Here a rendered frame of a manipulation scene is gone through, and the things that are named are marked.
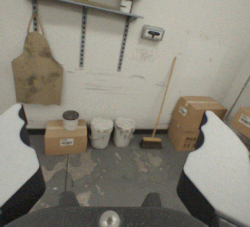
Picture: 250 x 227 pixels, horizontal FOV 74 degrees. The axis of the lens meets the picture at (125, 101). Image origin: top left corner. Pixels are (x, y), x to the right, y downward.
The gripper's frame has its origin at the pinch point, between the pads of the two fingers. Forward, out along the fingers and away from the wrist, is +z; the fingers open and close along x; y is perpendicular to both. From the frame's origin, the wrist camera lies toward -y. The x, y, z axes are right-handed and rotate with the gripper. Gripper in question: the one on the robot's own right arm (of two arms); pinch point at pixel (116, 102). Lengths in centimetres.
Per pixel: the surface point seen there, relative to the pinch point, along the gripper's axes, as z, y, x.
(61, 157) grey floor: 142, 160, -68
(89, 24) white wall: 190, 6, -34
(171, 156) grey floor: 169, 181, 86
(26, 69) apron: 170, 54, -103
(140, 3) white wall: 201, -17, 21
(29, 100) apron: 170, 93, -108
